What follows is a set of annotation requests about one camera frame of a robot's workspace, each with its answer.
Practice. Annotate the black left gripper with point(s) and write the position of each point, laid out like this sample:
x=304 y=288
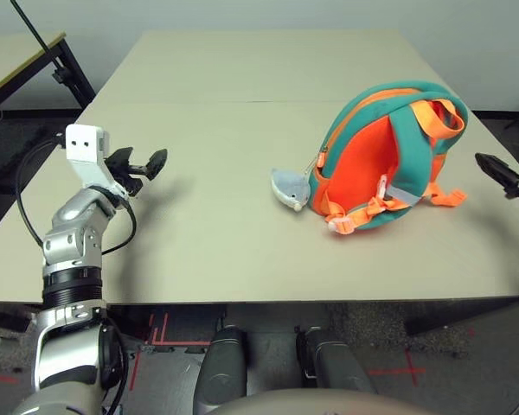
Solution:
x=132 y=179

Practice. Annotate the teal and orange backpack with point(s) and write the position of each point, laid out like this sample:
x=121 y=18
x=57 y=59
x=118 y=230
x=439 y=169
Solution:
x=363 y=173

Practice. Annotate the grey plush fish toy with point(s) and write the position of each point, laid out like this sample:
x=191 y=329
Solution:
x=290 y=190

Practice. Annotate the black clamp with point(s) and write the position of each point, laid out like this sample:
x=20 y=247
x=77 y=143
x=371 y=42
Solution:
x=61 y=75

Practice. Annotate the thin black rod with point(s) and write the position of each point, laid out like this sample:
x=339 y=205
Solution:
x=32 y=28

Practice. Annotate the black table base bar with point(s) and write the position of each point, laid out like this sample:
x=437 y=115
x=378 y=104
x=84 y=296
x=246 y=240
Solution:
x=4 y=315

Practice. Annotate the grey robot left leg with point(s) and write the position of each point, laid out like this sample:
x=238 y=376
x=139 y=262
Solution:
x=222 y=367

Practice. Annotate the grey robot leg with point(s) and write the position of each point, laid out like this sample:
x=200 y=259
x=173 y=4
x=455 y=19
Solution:
x=222 y=367
x=333 y=363

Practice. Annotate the grey robot right leg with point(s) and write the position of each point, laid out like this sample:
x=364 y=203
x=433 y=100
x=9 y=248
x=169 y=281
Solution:
x=333 y=363

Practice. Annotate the beige robot torso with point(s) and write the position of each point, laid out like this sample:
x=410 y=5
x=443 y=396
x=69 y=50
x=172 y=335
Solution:
x=320 y=406

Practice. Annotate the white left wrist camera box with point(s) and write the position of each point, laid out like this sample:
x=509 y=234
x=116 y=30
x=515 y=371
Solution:
x=84 y=142

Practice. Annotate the beige side table black frame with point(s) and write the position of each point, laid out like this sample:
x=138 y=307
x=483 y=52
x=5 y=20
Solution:
x=8 y=56

